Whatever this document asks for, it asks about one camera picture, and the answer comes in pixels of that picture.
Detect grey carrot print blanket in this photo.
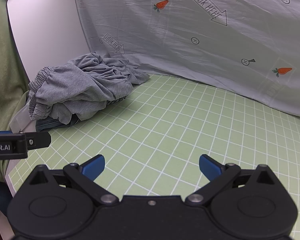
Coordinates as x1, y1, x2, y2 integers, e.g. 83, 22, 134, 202
74, 0, 300, 118

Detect white headboard panel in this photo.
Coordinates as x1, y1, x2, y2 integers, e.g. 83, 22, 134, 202
7, 0, 94, 82

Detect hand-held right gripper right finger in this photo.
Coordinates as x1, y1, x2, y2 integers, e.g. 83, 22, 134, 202
185, 154, 277, 207

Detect dark blue jeans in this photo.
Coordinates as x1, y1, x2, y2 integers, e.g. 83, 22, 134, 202
36, 114, 82, 132

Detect grey shorts with elastic waistband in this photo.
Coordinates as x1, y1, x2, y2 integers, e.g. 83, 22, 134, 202
28, 64, 134, 126

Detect plain green cloth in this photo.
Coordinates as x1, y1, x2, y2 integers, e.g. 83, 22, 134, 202
0, 0, 30, 183

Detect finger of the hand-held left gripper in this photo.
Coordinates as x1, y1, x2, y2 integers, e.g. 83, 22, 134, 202
25, 132, 52, 151

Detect striped grey cloth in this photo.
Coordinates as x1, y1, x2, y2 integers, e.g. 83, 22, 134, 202
106, 94, 129, 105

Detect crumpled grey garment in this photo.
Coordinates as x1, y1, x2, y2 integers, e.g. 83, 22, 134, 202
67, 52, 150, 85

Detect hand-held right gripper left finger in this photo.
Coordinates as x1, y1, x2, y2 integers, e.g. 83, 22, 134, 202
27, 154, 120, 207

